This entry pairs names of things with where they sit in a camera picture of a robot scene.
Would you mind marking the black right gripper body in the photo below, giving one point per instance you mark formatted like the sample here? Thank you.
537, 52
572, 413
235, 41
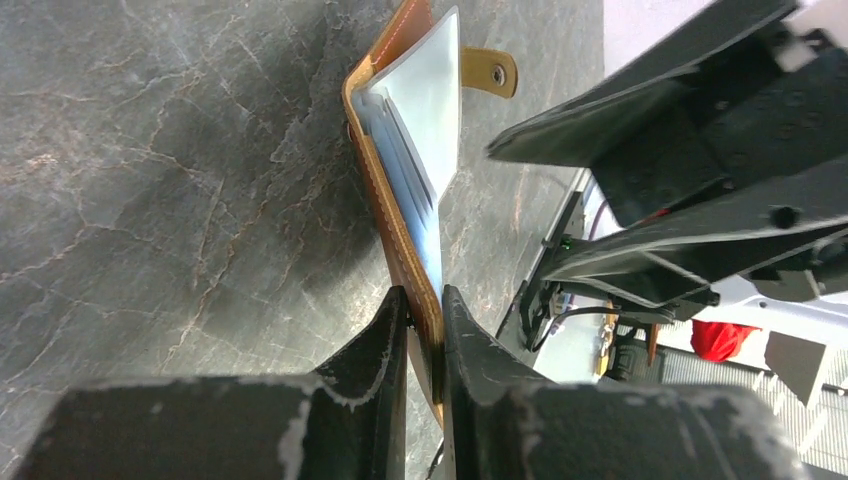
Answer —
772, 106

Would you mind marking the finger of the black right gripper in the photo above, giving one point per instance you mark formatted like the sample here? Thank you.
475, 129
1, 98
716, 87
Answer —
579, 131
679, 254

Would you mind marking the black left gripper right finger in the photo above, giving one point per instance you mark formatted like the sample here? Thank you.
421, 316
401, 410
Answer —
504, 420

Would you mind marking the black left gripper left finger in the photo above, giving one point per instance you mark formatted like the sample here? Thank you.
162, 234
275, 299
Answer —
343, 420

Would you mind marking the brown leather card holder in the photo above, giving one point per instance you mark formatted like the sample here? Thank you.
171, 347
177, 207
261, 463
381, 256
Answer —
403, 105

